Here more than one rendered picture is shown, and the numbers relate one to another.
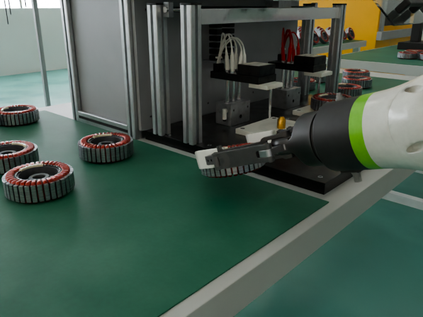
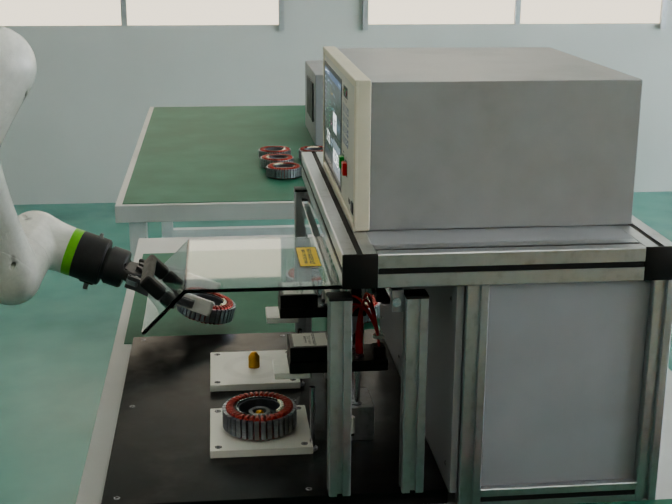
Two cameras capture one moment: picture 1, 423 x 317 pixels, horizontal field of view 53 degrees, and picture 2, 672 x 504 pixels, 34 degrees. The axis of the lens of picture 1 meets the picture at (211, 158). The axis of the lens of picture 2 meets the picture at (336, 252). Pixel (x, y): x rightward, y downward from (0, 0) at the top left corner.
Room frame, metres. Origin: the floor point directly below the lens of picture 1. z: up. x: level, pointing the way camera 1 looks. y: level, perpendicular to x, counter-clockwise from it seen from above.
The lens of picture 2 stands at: (2.23, -1.40, 1.51)
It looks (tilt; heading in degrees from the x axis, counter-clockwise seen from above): 16 degrees down; 131
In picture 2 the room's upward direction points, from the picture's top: straight up
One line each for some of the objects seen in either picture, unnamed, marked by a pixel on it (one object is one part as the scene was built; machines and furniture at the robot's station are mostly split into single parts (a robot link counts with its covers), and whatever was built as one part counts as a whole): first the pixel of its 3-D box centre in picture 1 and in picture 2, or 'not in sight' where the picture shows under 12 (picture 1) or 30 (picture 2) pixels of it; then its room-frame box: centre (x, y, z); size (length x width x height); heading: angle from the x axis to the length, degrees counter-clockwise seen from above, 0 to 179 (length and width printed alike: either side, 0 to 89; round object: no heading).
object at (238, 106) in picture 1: (233, 111); not in sight; (1.04, -0.05, 0.80); 0.08 x 0.05 x 0.06; 138
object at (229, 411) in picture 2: (332, 102); (259, 415); (1.12, -0.32, 0.80); 0.11 x 0.11 x 0.04
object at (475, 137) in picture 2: not in sight; (463, 127); (1.26, -0.01, 1.22); 0.44 x 0.39 x 0.20; 138
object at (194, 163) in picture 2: not in sight; (287, 240); (-0.58, 1.51, 0.38); 1.85 x 1.10 x 0.75; 138
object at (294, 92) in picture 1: (286, 96); (354, 413); (1.22, -0.22, 0.80); 0.08 x 0.05 x 0.06; 138
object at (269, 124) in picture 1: (281, 130); (254, 369); (0.95, -0.16, 0.78); 0.15 x 0.15 x 0.01; 48
